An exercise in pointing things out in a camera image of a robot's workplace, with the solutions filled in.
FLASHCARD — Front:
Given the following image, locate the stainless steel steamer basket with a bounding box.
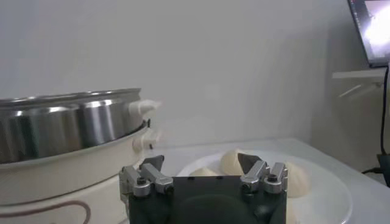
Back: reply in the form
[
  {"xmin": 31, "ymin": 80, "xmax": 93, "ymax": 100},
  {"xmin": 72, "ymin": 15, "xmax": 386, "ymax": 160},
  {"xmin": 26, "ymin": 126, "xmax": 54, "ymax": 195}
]
[{"xmin": 0, "ymin": 87, "xmax": 161, "ymax": 166}]

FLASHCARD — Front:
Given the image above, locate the white round plate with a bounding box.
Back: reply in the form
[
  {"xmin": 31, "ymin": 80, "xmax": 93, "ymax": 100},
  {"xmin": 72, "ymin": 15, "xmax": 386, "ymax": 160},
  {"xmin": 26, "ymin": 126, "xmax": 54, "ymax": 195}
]
[{"xmin": 176, "ymin": 148, "xmax": 354, "ymax": 224}]

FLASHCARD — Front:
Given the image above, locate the white steamed baozi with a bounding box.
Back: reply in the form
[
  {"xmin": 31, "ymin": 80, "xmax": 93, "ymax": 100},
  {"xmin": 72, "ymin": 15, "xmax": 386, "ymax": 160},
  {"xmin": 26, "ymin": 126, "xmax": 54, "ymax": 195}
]
[{"xmin": 219, "ymin": 148, "xmax": 246, "ymax": 177}]

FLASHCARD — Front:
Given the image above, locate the black power cable with adapter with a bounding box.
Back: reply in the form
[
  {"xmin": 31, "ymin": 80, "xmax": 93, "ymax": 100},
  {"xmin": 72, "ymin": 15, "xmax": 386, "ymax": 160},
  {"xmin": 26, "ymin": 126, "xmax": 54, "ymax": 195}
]
[{"xmin": 361, "ymin": 65, "xmax": 390, "ymax": 187}]

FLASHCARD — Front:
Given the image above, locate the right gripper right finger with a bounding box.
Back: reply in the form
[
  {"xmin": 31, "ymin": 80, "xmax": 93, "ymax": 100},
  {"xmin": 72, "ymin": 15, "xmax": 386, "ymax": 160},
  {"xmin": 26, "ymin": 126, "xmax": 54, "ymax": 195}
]
[{"xmin": 237, "ymin": 152, "xmax": 289, "ymax": 195}]

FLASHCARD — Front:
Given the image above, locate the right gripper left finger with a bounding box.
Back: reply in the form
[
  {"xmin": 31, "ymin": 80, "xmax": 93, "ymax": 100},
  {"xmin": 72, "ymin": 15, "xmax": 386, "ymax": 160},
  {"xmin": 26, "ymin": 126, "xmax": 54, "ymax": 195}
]
[{"xmin": 118, "ymin": 155, "xmax": 174, "ymax": 198}]

